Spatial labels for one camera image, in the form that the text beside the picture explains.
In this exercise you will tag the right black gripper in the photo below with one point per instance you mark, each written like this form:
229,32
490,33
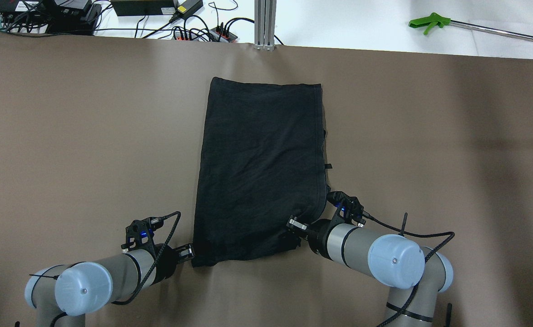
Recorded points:
318,234

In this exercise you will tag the green handled reacher grabber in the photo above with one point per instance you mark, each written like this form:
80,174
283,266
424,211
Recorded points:
436,20

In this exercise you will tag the black t-shirt with logo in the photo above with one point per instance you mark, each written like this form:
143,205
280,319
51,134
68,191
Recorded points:
262,162

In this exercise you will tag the black power adapter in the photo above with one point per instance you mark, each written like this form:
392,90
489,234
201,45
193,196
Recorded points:
185,9

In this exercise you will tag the red black usb hub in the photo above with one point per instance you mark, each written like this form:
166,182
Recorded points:
220,34

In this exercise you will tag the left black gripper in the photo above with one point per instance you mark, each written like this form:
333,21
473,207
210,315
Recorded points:
166,263

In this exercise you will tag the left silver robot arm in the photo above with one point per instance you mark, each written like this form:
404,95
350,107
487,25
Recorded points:
63,294

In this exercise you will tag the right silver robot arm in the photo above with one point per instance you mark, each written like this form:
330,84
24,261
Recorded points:
415,274

